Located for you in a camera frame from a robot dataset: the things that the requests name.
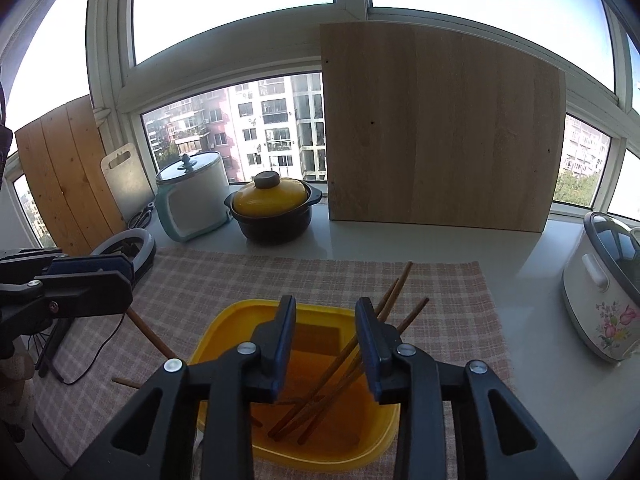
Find blue and white cooker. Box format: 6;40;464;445
154;151;233;243

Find black light stand handle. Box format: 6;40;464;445
37;317;73;378

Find black scissors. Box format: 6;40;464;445
127;201;157;229

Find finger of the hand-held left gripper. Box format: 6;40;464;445
31;269;136;319
0;248;137;283

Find pink checked cloth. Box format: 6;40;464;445
35;247;516;480

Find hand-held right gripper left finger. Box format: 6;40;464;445
62;294;298;480

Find yellow plastic container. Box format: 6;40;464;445
187;299;401;465

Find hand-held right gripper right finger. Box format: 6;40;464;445
354;296;581;480

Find brown plank cutting board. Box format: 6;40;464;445
14;95;126;256

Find white window frame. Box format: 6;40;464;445
0;0;640;261

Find black cable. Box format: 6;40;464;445
52;310;132;386

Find white floral slow cooker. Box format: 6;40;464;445
561;210;640;363

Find ring light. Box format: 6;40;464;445
90;227;157;281

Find white plastic cutting board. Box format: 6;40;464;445
100;142;156;226

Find large light wooden board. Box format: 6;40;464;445
319;22;567;234

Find black casserole with yellow lid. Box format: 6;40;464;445
223;170;323;246

